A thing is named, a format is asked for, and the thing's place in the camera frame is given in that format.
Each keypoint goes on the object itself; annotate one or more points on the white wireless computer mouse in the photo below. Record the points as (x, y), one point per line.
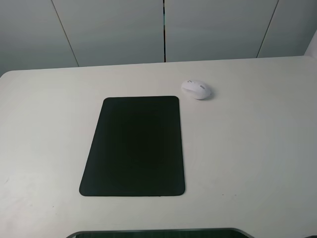
(196, 89)

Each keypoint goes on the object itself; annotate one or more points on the black rectangular mouse pad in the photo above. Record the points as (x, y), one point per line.
(136, 149)

